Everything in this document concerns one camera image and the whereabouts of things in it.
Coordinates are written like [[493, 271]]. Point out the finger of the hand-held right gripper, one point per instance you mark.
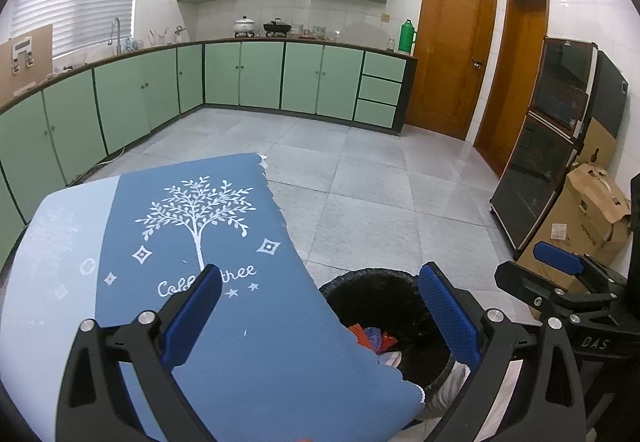
[[557, 257], [530, 287]]

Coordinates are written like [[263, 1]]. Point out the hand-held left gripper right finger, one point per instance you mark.
[[447, 317]]

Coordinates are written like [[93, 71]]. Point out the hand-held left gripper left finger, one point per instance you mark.
[[192, 317]]

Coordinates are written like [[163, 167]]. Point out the black trash bin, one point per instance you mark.
[[370, 302]]

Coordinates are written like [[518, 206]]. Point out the orange foam net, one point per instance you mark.
[[359, 333]]

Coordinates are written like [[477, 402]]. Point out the cardboard box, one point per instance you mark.
[[580, 217]]

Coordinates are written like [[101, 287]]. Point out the dark blue tree-print tablecloth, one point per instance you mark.
[[280, 322]]

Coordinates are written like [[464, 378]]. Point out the black glass cabinet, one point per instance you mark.
[[540, 162]]

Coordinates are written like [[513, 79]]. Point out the flat cardboard sheet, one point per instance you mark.
[[602, 142]]

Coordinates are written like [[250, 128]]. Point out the light blue tablecloth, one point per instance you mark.
[[60, 242]]

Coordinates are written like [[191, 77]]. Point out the closed wooden door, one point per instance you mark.
[[450, 57]]

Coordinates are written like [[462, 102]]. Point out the green lower kitchen cabinets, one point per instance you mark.
[[260, 77]]

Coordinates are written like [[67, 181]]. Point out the green thermos bottle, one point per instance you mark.
[[407, 37]]

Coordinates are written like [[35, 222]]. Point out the small steel teapot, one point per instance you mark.
[[179, 33]]

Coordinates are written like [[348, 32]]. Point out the white cooking pot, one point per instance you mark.
[[245, 26]]

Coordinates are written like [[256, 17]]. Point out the steel kitchen faucet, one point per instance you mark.
[[116, 30]]

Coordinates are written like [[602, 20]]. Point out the brown board with white clips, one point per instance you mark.
[[40, 57]]

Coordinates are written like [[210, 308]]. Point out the black wok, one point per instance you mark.
[[277, 27]]

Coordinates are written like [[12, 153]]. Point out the wooden door in frame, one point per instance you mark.
[[520, 82]]

